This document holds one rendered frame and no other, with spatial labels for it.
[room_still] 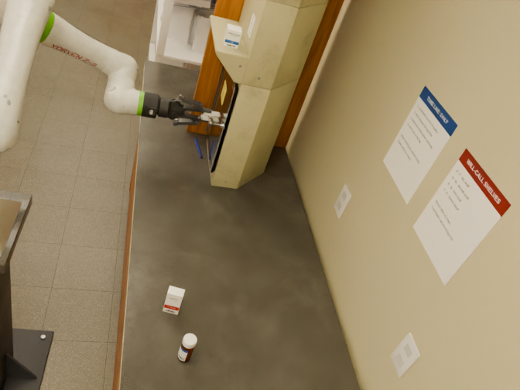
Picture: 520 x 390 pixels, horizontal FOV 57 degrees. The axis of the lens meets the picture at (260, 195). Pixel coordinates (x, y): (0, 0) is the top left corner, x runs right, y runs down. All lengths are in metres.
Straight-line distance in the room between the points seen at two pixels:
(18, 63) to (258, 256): 0.98
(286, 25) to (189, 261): 0.85
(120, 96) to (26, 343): 1.27
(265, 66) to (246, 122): 0.23
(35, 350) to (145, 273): 1.03
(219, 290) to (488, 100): 0.96
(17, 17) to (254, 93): 0.77
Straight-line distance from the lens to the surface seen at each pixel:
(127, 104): 1.84
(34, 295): 2.72
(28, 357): 2.51
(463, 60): 1.39
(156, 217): 1.79
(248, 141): 1.87
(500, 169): 1.20
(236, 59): 1.69
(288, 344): 1.57
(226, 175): 1.96
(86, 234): 3.00
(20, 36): 1.55
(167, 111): 1.86
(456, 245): 1.27
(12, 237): 1.69
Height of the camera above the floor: 2.16
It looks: 37 degrees down
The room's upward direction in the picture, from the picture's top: 21 degrees clockwise
